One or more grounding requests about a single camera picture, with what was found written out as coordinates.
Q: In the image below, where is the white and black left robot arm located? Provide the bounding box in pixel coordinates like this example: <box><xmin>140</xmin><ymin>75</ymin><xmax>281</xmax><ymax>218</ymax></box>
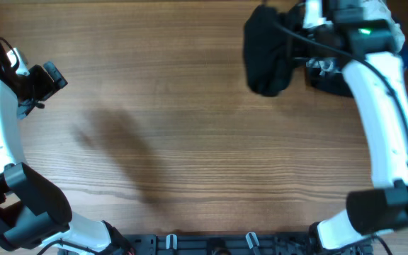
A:
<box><xmin>0</xmin><ymin>37</ymin><xmax>135</xmax><ymax>254</ymax></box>

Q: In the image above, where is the grey crumpled garment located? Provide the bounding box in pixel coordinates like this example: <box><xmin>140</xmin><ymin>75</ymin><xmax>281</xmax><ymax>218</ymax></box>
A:
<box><xmin>305</xmin><ymin>57</ymin><xmax>341</xmax><ymax>76</ymax></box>

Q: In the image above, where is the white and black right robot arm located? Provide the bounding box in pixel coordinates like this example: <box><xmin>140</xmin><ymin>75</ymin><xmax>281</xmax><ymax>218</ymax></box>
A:
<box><xmin>282</xmin><ymin>1</ymin><xmax>408</xmax><ymax>254</ymax></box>

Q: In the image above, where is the blue folded garment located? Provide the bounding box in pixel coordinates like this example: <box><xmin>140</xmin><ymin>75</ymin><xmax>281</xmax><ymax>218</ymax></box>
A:
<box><xmin>397</xmin><ymin>20</ymin><xmax>408</xmax><ymax>71</ymax></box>

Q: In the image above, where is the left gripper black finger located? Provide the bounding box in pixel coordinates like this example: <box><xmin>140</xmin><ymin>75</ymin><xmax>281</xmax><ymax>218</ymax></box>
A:
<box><xmin>30</xmin><ymin>65</ymin><xmax>57</xmax><ymax>101</ymax></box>
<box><xmin>43</xmin><ymin>62</ymin><xmax>68</xmax><ymax>90</ymax></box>

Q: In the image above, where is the white crumpled garment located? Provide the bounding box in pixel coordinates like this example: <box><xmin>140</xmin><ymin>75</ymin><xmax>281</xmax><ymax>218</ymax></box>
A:
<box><xmin>363</xmin><ymin>0</ymin><xmax>406</xmax><ymax>54</ymax></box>

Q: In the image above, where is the black t-shirt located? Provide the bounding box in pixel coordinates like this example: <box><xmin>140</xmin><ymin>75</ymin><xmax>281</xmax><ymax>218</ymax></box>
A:
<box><xmin>243</xmin><ymin>4</ymin><xmax>307</xmax><ymax>97</ymax></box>

